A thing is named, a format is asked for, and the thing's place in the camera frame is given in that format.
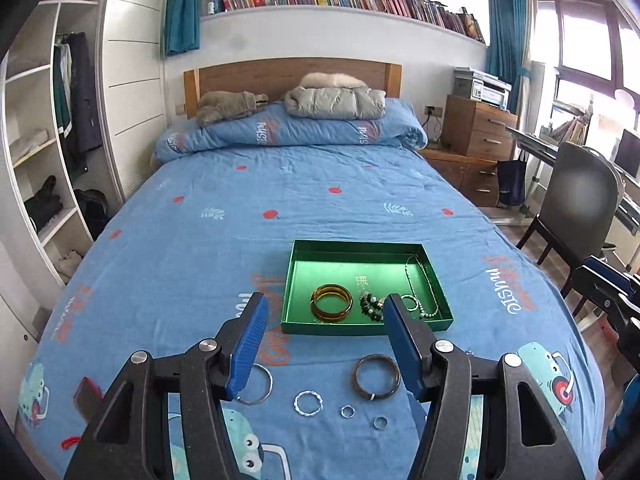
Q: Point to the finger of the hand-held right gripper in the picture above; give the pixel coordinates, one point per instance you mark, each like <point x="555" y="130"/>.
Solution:
<point x="590" y="282"/>
<point x="602" y="266"/>

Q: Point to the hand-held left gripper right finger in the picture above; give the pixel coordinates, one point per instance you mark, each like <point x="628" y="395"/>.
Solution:
<point x="400" y="345"/>

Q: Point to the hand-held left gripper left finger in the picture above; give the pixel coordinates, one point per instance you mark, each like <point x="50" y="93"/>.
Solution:
<point x="247" y="345"/>

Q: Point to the large silver bangle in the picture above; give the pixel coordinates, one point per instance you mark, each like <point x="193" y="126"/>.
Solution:
<point x="270" y="382"/>

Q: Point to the dark brown bangle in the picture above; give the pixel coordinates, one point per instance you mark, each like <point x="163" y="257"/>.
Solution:
<point x="356" y="380"/>

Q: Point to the green jewelry tray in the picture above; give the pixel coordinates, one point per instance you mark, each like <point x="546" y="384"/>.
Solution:
<point x="325" y="270"/>

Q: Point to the grey desk chair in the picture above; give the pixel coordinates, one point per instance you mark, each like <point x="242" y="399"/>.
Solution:
<point x="575" y="195"/>

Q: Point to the amber bangle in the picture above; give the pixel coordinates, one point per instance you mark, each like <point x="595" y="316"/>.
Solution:
<point x="315" y="307"/>

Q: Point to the blue printed bed sheet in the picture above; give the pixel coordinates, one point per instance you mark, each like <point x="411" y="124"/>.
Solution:
<point x="200" y="260"/>

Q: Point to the computer monitor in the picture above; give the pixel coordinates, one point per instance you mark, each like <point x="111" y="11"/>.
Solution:
<point x="629" y="152"/>

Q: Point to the navy tote bag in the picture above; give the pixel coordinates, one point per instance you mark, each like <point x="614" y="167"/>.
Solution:
<point x="511" y="182"/>

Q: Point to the grey desk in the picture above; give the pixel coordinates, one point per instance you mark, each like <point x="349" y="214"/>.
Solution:
<point x="535" y="145"/>

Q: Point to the white desk lamp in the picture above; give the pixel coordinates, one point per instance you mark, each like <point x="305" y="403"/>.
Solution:
<point x="625" y="99"/>

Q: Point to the red smartphone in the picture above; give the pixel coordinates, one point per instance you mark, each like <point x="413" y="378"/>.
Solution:
<point x="85" y="397"/>

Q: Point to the wooden drawer cabinet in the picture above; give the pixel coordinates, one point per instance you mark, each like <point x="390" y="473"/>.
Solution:
<point x="475" y="127"/>

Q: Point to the light shoes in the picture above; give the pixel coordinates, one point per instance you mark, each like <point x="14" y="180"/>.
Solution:
<point x="70" y="261"/>

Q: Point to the black bag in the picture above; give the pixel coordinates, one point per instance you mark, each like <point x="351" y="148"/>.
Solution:
<point x="92" y="212"/>

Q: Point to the white printer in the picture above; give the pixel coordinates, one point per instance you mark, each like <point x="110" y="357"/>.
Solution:
<point x="480" y="85"/>

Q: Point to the rolled blue quilt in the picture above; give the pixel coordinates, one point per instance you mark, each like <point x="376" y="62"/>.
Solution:
<point x="300" y="132"/>

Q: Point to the grey plush blanket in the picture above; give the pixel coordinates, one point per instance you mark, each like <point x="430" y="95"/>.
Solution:
<point x="225" y="105"/>

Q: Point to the long teal curtain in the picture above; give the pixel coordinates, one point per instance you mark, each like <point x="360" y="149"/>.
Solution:
<point x="507" y="40"/>

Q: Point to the black folded garment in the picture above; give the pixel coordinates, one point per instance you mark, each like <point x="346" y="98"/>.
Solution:
<point x="45" y="202"/>

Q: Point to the grey down jacket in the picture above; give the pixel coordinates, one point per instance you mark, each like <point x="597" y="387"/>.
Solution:
<point x="335" y="102"/>

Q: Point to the wooden headboard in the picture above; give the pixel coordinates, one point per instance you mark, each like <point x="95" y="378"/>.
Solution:
<point x="250" y="77"/>

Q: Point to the white wardrobe door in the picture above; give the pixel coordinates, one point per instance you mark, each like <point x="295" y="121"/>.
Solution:
<point x="135" y="85"/>

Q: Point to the hanging dark clothes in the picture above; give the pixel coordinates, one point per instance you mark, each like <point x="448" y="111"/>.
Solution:
<point x="80" y="105"/>

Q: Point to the white folded cloth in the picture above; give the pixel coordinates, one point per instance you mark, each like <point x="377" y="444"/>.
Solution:
<point x="30" y="142"/>

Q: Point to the white open wardrobe shelf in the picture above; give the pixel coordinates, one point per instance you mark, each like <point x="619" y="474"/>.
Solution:
<point x="47" y="110"/>

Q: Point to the short teal curtain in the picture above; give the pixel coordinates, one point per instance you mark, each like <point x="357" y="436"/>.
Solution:
<point x="182" y="5"/>

